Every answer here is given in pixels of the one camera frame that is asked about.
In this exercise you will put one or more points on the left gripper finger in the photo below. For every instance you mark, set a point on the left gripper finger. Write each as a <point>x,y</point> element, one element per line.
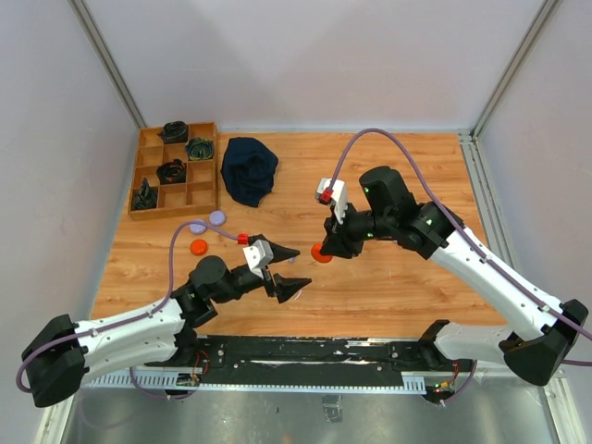
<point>281,253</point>
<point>286,287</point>

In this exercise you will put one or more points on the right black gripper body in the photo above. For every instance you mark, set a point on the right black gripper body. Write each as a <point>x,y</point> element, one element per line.
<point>356,228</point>

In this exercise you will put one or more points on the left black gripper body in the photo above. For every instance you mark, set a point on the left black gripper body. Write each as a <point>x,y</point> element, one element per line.
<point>243,283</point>

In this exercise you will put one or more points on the orange earbud charging case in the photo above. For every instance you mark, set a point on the orange earbud charging case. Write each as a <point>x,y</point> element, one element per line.
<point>318,256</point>

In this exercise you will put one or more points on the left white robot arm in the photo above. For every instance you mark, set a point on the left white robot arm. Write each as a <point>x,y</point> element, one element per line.
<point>66,354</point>

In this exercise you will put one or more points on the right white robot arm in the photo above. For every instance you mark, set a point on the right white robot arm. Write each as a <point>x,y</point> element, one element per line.
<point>539,329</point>

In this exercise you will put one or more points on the purple charging case right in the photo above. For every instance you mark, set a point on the purple charging case right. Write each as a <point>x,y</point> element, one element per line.
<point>217,218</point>

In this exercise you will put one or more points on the purple charging case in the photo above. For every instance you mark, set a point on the purple charging case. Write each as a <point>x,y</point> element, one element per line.
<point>198,227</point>
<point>217,218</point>

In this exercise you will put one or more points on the purple charging case left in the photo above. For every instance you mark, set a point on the purple charging case left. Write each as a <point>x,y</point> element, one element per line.
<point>198,227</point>

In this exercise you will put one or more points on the dark blue cloth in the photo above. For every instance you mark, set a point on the dark blue cloth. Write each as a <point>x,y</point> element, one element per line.
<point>248,169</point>

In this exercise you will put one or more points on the wooden compartment tray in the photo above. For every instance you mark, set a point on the wooden compartment tray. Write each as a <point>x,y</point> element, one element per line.
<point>199,195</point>

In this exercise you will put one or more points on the dark folded belt bottom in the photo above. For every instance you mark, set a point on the dark folded belt bottom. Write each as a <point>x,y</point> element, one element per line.
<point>145,198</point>

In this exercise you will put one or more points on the black rolled belt middle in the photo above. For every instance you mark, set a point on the black rolled belt middle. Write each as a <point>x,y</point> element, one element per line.
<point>173,172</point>

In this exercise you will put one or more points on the black rolled belt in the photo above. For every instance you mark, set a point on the black rolled belt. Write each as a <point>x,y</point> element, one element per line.
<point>173,172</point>
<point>174,132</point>

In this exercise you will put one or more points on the green patterned rolled belt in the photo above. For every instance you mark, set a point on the green patterned rolled belt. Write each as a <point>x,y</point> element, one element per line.
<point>199,149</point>

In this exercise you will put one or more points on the black rolled belt top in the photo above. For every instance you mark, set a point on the black rolled belt top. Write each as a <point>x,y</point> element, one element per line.
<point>174,132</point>

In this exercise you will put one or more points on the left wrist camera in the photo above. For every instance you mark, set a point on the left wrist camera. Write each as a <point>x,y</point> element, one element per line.
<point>258,256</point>

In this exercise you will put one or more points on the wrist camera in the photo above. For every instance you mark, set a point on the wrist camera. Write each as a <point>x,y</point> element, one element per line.
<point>336,198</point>
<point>258,256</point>

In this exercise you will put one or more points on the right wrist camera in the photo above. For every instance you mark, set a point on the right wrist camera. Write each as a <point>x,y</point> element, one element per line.
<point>336,198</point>

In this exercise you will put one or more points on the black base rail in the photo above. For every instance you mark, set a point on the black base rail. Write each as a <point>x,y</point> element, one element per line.
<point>308,362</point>

